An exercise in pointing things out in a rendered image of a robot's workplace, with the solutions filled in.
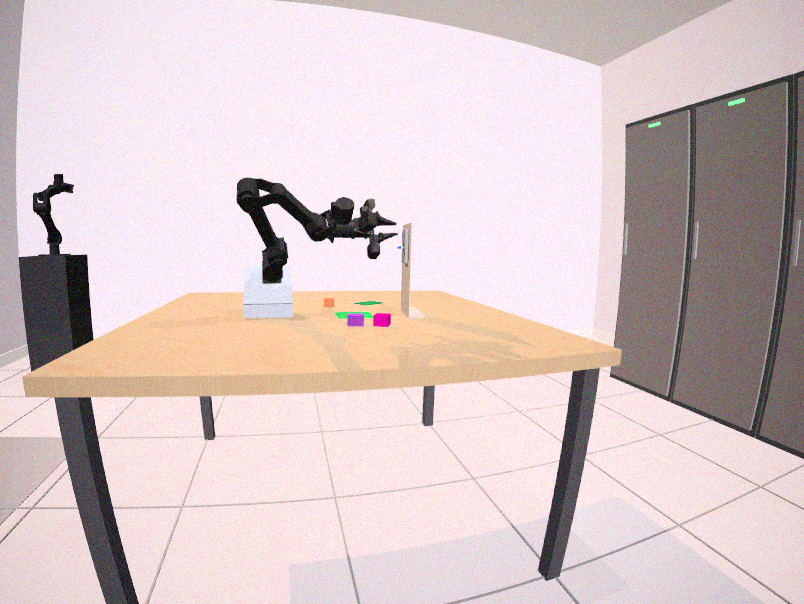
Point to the magenta rectangular block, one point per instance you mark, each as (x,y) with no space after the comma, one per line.
(381,319)

